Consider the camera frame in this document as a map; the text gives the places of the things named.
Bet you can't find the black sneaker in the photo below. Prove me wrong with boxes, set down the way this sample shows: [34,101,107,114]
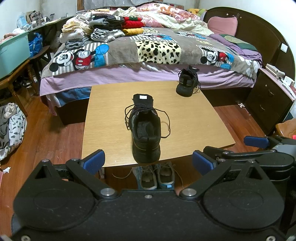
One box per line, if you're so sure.
[176,65,201,97]
[125,94,161,164]

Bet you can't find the black speckled shoelace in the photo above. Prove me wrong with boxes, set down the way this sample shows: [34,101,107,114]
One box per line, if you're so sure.
[125,104,171,138]

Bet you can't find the dark wooden nightstand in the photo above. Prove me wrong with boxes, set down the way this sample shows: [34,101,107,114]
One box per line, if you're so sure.
[244,68,295,136]

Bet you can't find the grey sneaker under table right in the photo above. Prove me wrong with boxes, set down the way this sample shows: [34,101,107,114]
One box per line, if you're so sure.
[155,162,175,190]

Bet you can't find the grey sneaker under table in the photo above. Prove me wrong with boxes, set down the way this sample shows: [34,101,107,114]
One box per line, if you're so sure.
[132,165,158,190]
[155,162,175,190]

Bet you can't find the grey sneaker under table left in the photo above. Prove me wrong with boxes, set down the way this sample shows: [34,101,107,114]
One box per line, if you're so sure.
[132,165,158,190]

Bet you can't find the purple bed sheet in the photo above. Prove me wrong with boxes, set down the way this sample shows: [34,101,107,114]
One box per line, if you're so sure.
[40,63,256,96]

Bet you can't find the laundry pile on floor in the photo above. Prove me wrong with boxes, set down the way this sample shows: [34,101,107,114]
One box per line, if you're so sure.
[1,102,27,161]

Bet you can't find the folded purple blanket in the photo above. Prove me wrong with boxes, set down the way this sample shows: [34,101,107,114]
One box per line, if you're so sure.
[210,34,263,65]

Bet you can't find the dark wooden headboard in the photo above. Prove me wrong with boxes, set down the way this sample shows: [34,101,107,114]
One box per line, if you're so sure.
[204,6,295,79]

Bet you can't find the cartoon patchwork blanket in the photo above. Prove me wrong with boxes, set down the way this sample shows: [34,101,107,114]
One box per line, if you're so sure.
[42,27,262,78]

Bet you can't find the wooden side table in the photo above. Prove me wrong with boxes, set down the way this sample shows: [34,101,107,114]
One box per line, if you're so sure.
[1,45,52,116]

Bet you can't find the pink pillow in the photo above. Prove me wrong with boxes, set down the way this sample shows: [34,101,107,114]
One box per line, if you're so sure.
[207,16,238,36]

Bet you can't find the folded grey striped clothes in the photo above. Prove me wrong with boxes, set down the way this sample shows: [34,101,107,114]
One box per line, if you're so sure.
[90,28,125,43]

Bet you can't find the teal storage bin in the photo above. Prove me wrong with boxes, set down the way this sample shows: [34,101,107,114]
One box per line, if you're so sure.
[0,32,30,78]

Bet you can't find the folded yellow garment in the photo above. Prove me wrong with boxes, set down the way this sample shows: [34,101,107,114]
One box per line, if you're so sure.
[122,28,144,36]

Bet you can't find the floral cream quilt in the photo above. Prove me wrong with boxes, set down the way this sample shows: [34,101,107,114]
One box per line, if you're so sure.
[113,3,214,36]

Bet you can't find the folded red clothes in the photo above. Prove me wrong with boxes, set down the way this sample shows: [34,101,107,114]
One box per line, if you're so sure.
[122,16,144,29]

